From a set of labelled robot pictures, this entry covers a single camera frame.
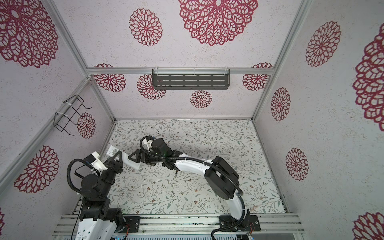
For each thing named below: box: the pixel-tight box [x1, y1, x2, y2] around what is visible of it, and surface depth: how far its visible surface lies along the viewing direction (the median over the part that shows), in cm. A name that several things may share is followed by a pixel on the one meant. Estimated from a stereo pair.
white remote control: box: [106, 145, 141, 170], surface depth 71 cm
